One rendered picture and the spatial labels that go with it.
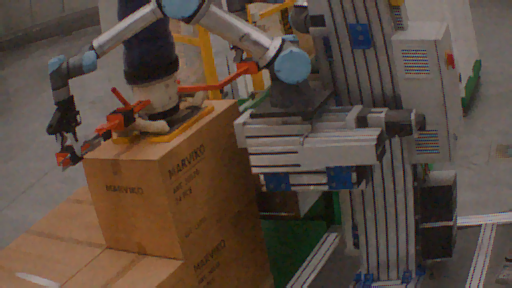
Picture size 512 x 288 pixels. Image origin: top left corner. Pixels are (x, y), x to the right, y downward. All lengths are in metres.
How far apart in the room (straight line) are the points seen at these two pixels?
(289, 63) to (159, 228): 0.79
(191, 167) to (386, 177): 0.70
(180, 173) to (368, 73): 0.75
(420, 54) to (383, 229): 0.74
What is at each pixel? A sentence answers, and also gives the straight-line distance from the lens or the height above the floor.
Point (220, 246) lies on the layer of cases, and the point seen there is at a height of 0.47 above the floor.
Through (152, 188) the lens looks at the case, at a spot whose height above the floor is 0.83.
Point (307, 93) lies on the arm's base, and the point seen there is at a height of 1.07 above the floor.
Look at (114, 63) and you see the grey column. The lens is 4.48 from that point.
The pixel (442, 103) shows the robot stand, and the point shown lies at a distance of 2.63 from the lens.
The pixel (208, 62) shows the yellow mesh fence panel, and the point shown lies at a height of 0.89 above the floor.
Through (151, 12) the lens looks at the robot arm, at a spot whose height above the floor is 1.47.
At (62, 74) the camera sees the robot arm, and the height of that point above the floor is 1.36.
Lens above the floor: 1.80
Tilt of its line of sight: 19 degrees down
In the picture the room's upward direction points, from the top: 11 degrees counter-clockwise
